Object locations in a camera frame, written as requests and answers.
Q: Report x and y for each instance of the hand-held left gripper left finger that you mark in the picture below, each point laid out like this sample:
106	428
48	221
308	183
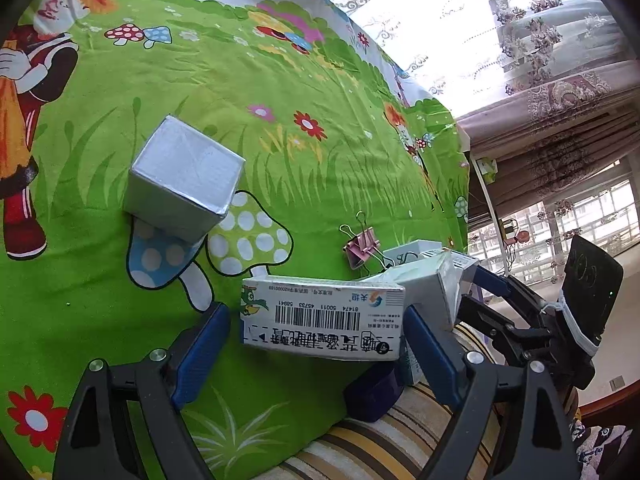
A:
200	355

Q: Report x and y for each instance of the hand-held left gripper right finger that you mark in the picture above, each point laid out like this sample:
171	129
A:
430	355

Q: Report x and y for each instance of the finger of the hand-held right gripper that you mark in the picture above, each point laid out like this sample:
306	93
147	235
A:
492	282
372	392

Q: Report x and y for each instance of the teal and white medicine box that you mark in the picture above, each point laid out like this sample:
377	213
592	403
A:
430	285

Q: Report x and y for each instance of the white cartoon-print medicine box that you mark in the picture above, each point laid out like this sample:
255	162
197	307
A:
320	320

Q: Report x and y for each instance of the white plastic device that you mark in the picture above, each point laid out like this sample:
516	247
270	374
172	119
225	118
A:
415	247

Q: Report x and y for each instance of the small green box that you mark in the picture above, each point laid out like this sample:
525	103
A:
486	167

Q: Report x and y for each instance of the pink binder clip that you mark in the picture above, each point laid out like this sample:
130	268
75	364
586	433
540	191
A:
361	252

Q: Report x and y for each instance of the dark patterned cloth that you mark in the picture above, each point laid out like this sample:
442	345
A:
605	450

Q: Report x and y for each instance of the pink patterned heavy curtain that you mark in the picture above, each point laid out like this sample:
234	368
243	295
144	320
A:
565	110

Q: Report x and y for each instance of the silver foil box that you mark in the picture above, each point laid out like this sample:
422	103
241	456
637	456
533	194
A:
185	175

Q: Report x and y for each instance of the white lace curtain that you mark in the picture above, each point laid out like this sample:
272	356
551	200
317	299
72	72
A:
425	20

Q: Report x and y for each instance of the green cartoon printed cloth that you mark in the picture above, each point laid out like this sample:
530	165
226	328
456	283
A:
300	85

